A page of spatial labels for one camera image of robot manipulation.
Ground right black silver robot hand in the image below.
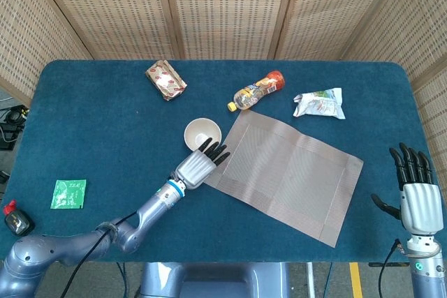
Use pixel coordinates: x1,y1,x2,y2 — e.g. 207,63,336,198
370,142,445,237

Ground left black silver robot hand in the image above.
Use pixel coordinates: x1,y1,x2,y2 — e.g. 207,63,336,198
173,137,231,191

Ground white bowl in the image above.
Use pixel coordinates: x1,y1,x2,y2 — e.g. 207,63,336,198
183,117,223,154

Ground brown woven placemat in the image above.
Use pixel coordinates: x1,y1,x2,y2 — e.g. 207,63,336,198
204,109,365,248

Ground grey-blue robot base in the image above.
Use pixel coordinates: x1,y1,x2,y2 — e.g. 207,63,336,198
135,262,291,298

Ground bamboo screen panel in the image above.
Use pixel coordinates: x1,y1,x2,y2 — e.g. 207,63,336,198
0,0,94,107
160,0,301,61
29,0,182,61
411,67,447,187
268,0,402,61
340,0,447,89

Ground gold crumpled snack wrapper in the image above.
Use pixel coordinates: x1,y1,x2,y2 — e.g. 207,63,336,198
145,59,188,102

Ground blue felt table cover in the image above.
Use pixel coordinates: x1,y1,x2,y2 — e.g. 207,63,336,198
0,59,443,265

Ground plastic bottle orange label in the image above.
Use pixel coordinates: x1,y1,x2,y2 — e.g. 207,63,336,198
227,70,285,113

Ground green tea packet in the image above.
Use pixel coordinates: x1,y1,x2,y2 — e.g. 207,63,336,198
50,179,87,210

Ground white table leg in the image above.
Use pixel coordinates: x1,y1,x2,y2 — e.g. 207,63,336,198
305,262,316,298

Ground white crumpled snack bag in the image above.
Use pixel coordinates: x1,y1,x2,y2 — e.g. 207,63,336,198
292,87,346,120

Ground small black bottle red cap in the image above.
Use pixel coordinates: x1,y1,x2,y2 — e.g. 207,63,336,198
3,199,36,237

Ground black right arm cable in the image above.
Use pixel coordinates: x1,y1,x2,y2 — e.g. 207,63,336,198
378,238,402,298

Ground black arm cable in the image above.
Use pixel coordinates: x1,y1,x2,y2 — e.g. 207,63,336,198
61,211,139,298
378,238,402,298

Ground blue cable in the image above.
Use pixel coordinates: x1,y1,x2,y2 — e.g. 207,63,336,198
323,262,335,298
117,262,129,298

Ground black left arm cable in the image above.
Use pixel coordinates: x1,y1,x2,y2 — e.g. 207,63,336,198
61,211,139,298

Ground black cables on floor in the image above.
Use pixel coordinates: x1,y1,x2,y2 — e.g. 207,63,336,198
0,105,29,151

